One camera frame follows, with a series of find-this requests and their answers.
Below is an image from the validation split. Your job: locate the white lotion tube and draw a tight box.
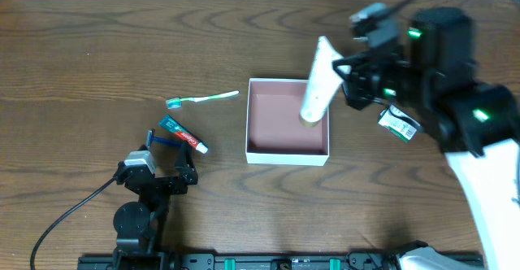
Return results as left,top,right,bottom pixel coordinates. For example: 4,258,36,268
299,36,344,126

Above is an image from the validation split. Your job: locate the white green labelled packet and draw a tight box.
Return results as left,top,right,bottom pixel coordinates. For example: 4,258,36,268
378,105,423,142

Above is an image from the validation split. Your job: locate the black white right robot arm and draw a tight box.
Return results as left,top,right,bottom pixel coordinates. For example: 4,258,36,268
332,3,519,269

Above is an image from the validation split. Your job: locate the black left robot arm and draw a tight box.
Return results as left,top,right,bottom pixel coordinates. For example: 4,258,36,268
111,142,198,270

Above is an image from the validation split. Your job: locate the blue disposable razor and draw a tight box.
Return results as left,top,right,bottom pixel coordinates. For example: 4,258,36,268
145,129,182,148

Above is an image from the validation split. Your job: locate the red green toothpaste tube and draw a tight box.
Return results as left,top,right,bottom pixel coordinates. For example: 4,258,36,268
158,115,209,154

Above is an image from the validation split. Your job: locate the green white toothbrush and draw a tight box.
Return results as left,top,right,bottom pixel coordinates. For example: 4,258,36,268
165,90,240,110

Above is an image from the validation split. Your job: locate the white box with pink interior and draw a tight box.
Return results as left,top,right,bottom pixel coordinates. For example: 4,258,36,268
245,78,330,166

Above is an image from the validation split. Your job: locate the black left camera cable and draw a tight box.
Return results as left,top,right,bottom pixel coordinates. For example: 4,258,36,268
29,176,119,270

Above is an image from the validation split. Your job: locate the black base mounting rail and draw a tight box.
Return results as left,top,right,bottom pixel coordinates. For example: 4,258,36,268
76,251,487,270

